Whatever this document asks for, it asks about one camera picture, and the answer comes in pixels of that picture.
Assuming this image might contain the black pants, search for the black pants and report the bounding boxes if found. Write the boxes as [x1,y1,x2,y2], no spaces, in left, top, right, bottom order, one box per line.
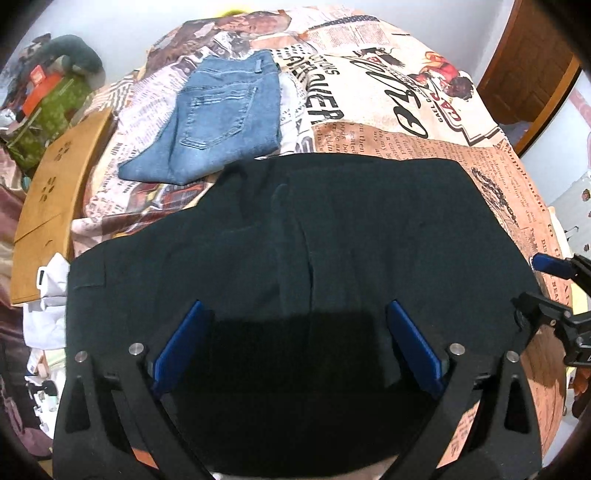
[65,154,546,477]

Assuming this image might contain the green storage bag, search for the green storage bag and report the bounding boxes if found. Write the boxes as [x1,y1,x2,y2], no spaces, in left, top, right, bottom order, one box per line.
[4,76,96,172]

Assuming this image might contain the blue jeans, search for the blue jeans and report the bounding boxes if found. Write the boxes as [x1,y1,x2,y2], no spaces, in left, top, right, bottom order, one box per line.
[117,50,283,185]

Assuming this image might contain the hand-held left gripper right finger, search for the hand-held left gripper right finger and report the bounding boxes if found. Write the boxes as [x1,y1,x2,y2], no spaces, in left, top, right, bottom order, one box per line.
[385,300,543,480]

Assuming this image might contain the newspaper print blanket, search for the newspaper print blanket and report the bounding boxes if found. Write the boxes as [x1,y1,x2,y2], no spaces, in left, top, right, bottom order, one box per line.
[69,4,574,472]

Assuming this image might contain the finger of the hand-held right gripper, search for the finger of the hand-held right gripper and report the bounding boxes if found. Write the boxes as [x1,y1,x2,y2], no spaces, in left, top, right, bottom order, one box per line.
[530,252,591,298]
[512,291,583,366]

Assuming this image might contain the brown wooden door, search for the brown wooden door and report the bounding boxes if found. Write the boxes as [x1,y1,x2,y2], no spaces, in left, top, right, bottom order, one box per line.
[477,8,583,156]

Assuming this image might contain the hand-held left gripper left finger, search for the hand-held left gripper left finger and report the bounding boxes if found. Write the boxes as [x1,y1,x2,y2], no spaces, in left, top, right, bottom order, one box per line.
[52,300,218,480]

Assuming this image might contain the flat orange box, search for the flat orange box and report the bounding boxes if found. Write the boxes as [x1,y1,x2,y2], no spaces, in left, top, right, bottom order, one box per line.
[21,67,64,117]

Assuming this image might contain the person's right hand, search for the person's right hand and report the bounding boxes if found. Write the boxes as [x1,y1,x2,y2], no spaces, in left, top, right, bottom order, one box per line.
[569,368,586,418]

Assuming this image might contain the wooden lap desk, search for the wooden lap desk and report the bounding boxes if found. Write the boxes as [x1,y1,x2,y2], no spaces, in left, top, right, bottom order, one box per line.
[11,108,116,306]

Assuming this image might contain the grey plush pillow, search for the grey plush pillow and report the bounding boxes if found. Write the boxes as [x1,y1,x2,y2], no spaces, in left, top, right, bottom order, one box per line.
[39,34,105,75]

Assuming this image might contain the white crumpled cloth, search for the white crumpled cloth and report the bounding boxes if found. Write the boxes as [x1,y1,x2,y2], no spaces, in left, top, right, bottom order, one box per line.
[22,251,73,352]

